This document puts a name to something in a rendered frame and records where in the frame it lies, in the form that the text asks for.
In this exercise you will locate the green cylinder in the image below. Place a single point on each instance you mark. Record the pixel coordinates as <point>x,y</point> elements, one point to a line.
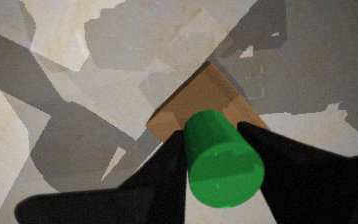
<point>224,171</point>

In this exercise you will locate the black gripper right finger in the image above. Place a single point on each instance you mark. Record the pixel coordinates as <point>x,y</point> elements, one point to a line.
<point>303,184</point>

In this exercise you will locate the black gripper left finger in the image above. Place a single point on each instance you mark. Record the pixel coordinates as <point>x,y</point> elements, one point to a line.
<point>154,194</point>

